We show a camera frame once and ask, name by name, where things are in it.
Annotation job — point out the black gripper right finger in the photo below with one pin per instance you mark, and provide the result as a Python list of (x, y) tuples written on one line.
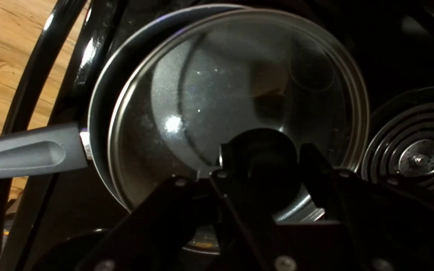
[(377, 226)]

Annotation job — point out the black electric stove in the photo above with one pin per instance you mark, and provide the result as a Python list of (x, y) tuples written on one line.
[(403, 40)]

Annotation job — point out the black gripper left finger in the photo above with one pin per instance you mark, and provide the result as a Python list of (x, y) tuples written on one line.
[(187, 226)]

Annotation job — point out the glass lid with black knob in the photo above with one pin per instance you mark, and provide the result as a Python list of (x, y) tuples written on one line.
[(226, 76)]

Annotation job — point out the electric coil burner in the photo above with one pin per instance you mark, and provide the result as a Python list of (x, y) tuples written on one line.
[(418, 156)]

